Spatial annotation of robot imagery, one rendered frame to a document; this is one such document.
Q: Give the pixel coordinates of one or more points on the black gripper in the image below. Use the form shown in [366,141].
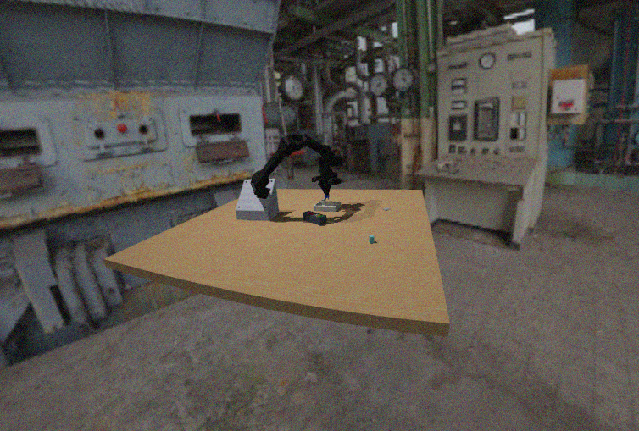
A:
[325,180]

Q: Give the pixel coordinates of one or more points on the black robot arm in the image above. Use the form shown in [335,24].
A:
[286,147]

